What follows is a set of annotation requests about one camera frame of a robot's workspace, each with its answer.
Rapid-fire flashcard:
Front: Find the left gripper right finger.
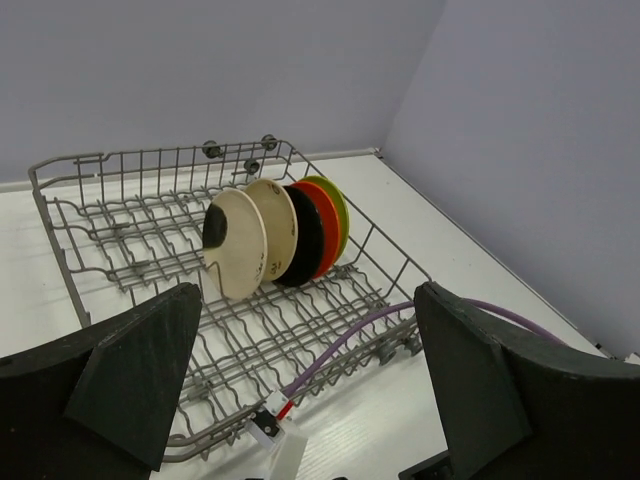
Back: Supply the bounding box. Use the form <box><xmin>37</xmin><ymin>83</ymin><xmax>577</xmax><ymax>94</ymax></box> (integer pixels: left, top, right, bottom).
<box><xmin>412</xmin><ymin>282</ymin><xmax>639</xmax><ymax>479</ymax></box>

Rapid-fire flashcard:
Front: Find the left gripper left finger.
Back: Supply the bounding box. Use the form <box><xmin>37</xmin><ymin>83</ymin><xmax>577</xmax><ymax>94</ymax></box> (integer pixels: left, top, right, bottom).
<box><xmin>1</xmin><ymin>283</ymin><xmax>202</xmax><ymax>479</ymax></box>

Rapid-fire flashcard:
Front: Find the cream plate with black patch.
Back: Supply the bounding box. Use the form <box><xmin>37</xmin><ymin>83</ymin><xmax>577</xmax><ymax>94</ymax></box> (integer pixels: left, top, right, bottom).
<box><xmin>202</xmin><ymin>188</ymin><xmax>267</xmax><ymax>301</ymax></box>

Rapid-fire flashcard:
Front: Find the orange plate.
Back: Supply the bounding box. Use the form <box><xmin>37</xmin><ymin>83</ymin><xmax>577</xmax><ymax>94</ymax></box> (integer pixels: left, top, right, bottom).
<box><xmin>293</xmin><ymin>180</ymin><xmax>341</xmax><ymax>278</ymax></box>

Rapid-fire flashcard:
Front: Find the beige floral plate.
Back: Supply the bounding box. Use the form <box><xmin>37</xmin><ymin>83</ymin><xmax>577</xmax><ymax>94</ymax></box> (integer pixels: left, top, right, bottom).
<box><xmin>245</xmin><ymin>178</ymin><xmax>298</xmax><ymax>282</ymax></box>

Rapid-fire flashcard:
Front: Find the lime green plate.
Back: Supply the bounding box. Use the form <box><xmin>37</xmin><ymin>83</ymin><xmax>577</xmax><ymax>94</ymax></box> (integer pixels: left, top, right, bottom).
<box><xmin>303</xmin><ymin>175</ymin><xmax>350</xmax><ymax>260</ymax></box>

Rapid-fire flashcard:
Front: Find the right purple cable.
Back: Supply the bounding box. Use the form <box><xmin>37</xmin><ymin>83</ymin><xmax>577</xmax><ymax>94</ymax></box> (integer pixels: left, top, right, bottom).
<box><xmin>279</xmin><ymin>298</ymin><xmax>569</xmax><ymax>406</ymax></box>

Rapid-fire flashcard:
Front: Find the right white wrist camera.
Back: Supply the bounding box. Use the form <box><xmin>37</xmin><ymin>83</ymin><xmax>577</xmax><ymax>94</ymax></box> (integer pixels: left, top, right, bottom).
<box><xmin>246</xmin><ymin>390</ymin><xmax>309</xmax><ymax>480</ymax></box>

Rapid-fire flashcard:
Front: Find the grey wire dish rack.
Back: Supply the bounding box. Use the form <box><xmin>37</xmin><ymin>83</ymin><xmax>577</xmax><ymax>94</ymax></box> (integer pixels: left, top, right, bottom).
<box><xmin>28</xmin><ymin>134</ymin><xmax>428</xmax><ymax>463</ymax></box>

